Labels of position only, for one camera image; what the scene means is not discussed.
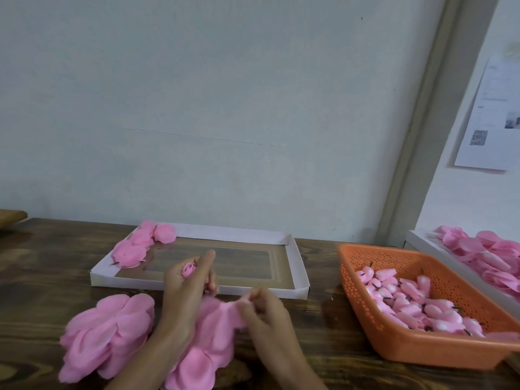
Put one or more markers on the person's right hand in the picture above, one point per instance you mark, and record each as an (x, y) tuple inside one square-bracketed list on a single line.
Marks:
[(272, 333)]

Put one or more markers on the person's left hand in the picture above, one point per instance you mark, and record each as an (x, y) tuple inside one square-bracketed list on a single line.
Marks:
[(183, 300)]

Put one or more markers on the pink petal flower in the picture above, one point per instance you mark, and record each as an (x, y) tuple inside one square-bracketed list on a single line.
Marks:
[(189, 269)]

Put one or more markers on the stack of pink petals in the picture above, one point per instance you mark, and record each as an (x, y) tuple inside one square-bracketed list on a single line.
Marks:
[(106, 335), (213, 333)]

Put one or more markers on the white shallow tray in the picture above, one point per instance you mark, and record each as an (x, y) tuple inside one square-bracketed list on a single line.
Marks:
[(236, 264)]

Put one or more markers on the group of finished pink roses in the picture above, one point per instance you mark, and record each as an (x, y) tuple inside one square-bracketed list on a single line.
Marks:
[(134, 249)]

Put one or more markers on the pink rose buds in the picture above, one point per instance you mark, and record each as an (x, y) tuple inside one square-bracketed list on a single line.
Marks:
[(418, 304)]

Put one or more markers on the pile of pink petals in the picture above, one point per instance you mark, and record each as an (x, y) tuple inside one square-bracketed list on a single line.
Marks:
[(487, 256)]

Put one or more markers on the person's right forearm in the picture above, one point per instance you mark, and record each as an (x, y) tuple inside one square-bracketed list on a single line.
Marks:
[(296, 377)]

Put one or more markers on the person's left forearm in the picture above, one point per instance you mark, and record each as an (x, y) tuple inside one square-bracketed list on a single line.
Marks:
[(142, 365)]

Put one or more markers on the orange plastic basket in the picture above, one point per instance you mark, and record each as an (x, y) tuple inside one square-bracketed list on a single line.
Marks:
[(422, 353)]

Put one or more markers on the white paper notice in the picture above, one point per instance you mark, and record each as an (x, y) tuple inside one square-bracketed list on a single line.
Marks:
[(496, 117)]

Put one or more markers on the grey door frame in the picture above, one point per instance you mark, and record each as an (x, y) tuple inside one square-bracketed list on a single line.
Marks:
[(431, 117)]

